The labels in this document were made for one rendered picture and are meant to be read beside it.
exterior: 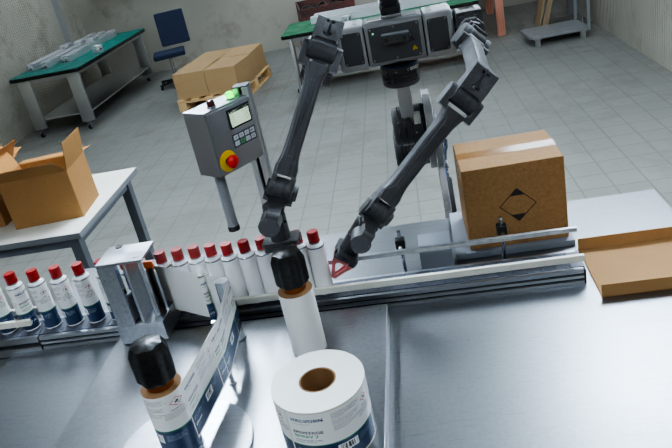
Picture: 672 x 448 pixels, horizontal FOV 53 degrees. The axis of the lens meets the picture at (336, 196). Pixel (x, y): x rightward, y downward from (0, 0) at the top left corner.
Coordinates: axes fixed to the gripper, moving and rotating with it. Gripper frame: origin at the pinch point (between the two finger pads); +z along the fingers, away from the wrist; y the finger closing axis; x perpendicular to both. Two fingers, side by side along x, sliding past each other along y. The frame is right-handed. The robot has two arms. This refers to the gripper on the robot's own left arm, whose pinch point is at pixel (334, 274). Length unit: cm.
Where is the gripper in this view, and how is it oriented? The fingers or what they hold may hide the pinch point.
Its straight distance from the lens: 200.7
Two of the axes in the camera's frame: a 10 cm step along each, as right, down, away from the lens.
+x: 8.9, 4.4, 1.3
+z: -4.5, 8.0, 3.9
